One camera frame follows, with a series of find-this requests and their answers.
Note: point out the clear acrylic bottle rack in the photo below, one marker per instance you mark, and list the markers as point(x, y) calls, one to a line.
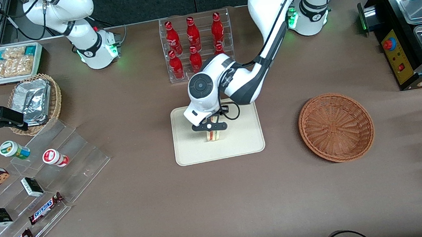
point(166, 59)

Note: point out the triangle sandwich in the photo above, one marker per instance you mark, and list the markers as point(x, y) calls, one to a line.
point(214, 135)

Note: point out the brown round wicker basket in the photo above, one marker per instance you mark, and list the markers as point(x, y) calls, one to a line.
point(337, 127)

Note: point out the clear rice cracker bag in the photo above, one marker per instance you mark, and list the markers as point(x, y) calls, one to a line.
point(1, 69)
point(13, 53)
point(23, 66)

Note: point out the tan small wicker basket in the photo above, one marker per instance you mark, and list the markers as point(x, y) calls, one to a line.
point(56, 101)

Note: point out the green lid white cup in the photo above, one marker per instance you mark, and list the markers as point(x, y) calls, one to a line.
point(11, 149)

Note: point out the beige rectangular tray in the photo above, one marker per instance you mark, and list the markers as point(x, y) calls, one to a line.
point(237, 139)

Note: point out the red lid white cup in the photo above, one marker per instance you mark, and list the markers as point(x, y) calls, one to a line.
point(52, 157)

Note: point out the red cola bottle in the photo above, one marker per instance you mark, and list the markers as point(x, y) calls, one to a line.
point(193, 35)
point(173, 38)
point(217, 31)
point(176, 66)
point(195, 61)
point(219, 48)

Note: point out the red emergency stop button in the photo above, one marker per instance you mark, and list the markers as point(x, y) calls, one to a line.
point(389, 44)

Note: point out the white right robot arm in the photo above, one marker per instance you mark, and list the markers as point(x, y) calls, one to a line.
point(86, 41)

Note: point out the silver foil package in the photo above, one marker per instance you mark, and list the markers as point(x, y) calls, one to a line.
point(33, 100)

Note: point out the clear acrylic stepped stand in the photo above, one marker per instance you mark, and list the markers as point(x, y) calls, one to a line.
point(75, 163)

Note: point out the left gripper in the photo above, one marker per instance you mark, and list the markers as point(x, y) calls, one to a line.
point(220, 111)

